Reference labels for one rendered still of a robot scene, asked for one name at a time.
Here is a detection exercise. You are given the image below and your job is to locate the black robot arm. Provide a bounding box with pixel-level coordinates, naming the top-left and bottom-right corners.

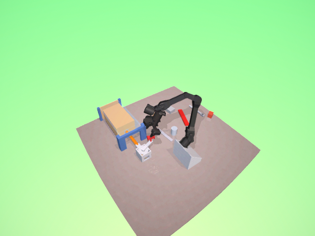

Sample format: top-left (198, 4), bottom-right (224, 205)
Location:
top-left (143, 92), bottom-right (202, 148)

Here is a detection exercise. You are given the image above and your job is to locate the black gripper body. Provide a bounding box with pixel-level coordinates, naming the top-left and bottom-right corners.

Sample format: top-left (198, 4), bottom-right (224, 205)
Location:
top-left (152, 116), bottom-right (161, 135)

